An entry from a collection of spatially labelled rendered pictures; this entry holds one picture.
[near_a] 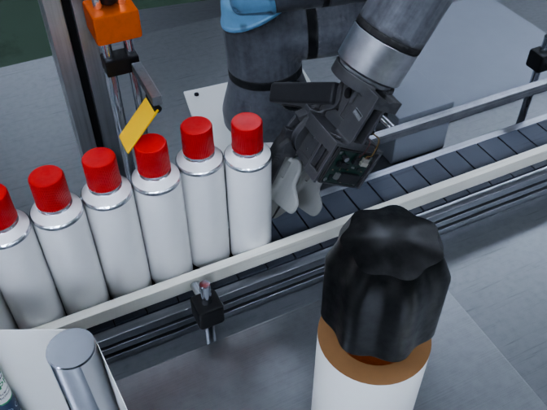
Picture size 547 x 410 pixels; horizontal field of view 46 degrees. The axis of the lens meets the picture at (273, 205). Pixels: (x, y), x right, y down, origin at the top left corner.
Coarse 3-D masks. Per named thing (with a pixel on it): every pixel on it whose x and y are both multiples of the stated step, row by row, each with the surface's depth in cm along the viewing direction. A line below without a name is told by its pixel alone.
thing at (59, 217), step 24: (48, 168) 62; (48, 192) 60; (48, 216) 62; (72, 216) 63; (48, 240) 64; (72, 240) 64; (48, 264) 68; (72, 264) 66; (96, 264) 69; (72, 288) 69; (96, 288) 71; (72, 312) 72
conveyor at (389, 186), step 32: (544, 128) 99; (448, 160) 94; (480, 160) 94; (544, 160) 94; (352, 192) 89; (384, 192) 89; (288, 224) 85; (320, 224) 85; (288, 256) 81; (128, 320) 74
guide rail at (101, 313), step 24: (480, 168) 87; (504, 168) 88; (432, 192) 84; (456, 192) 87; (288, 240) 78; (312, 240) 79; (216, 264) 75; (240, 264) 76; (144, 288) 73; (168, 288) 73; (96, 312) 70; (120, 312) 72
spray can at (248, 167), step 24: (240, 120) 67; (240, 144) 67; (264, 144) 70; (240, 168) 68; (264, 168) 69; (240, 192) 71; (264, 192) 72; (240, 216) 74; (264, 216) 74; (240, 240) 77; (264, 240) 77
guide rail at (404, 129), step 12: (528, 84) 93; (540, 84) 93; (492, 96) 91; (504, 96) 91; (516, 96) 92; (456, 108) 89; (468, 108) 89; (480, 108) 90; (420, 120) 87; (432, 120) 87; (444, 120) 89; (384, 132) 85; (396, 132) 86; (408, 132) 87
